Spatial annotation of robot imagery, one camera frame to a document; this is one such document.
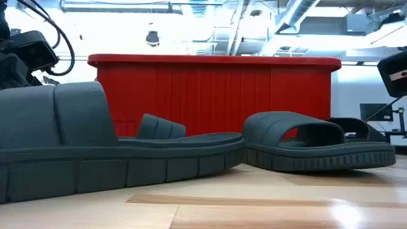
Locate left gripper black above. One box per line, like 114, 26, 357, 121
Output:
0, 52, 44, 90

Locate dark grey rubber slide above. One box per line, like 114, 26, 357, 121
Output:
135, 113, 187, 140
242, 111, 397, 172
326, 116, 388, 143
0, 81, 246, 204

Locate red plastic bin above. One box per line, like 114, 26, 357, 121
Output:
87, 53, 342, 138

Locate black ceiling fixture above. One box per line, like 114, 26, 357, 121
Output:
42, 75, 60, 86

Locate black computer monitor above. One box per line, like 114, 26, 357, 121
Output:
359, 102, 394, 122

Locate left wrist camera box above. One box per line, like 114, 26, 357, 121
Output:
8, 30, 60, 71

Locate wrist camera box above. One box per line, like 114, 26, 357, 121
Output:
8, 30, 60, 71
376, 49, 407, 99

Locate thin black cable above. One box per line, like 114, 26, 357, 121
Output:
30, 0, 62, 50

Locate thick black camera cable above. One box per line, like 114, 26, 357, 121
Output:
15, 0, 76, 77

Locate black dome ceiling camera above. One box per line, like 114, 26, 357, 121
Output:
145, 30, 161, 48

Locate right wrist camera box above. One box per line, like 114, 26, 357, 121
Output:
376, 49, 407, 99

